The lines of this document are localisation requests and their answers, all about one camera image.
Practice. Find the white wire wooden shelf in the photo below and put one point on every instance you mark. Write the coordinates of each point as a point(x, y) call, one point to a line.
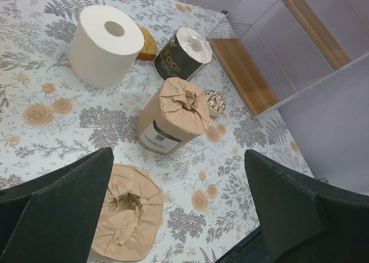
point(273, 50)

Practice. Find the slice of brown bread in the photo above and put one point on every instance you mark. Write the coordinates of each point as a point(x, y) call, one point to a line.
point(149, 50)

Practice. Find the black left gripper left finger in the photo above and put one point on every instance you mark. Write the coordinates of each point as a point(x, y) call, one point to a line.
point(53, 218)

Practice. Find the large white paper towel roll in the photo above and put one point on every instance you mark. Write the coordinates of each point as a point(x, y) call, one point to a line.
point(105, 45)

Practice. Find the black Face roll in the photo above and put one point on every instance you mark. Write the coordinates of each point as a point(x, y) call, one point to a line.
point(184, 55)

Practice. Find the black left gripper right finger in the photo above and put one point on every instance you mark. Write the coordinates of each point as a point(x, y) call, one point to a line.
point(303, 219)

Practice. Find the floral tablecloth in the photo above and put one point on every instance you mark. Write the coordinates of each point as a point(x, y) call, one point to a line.
point(50, 118)

